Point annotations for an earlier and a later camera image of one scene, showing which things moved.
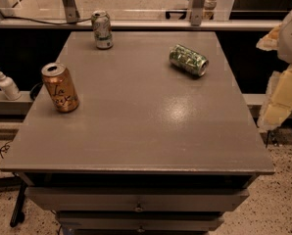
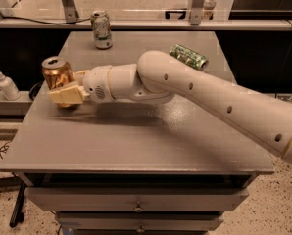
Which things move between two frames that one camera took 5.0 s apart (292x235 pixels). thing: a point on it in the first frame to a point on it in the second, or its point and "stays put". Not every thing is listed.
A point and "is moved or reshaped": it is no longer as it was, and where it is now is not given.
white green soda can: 102,26 stays put
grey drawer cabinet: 162,141 stays put
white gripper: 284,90 to 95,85
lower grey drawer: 139,220 stays put
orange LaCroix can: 61,87 is moved or reshaped
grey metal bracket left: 70,5 stays put
